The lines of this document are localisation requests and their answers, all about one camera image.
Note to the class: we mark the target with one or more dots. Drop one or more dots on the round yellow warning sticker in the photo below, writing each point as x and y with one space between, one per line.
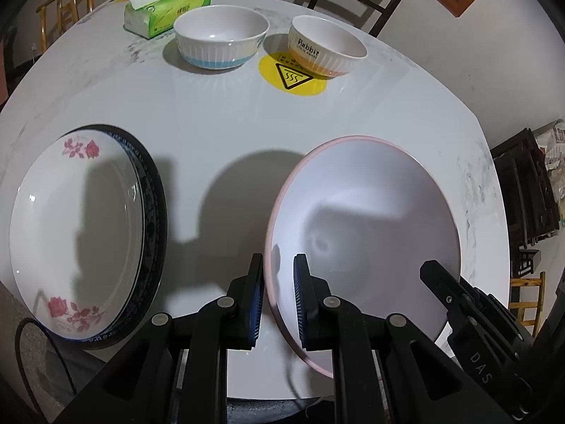
293 81

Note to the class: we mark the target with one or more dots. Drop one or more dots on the small bamboo stool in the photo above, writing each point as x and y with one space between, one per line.
527 300

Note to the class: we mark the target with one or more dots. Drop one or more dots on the dark wooden folded chairs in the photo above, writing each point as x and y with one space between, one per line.
525 185

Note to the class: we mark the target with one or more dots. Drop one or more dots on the white ribbed bowl orange base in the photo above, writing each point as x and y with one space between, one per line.
335 39

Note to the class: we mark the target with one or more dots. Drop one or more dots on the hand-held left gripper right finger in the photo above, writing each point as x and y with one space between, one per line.
302 304

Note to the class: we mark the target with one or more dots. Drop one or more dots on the large pink bowl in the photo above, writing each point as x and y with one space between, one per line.
375 194

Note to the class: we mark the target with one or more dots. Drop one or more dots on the bamboo chair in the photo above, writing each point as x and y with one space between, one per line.
66 9

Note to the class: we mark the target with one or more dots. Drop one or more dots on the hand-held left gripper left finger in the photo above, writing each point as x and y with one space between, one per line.
254 309

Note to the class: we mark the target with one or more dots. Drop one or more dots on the white ribbed bowl blue base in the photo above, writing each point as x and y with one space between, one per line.
220 26

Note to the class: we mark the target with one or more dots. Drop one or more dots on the green tissue pack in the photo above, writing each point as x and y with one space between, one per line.
176 9

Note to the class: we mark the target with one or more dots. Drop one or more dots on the white plate pink flowers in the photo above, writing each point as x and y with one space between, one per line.
66 212

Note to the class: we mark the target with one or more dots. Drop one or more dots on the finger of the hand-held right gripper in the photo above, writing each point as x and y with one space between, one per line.
443 287

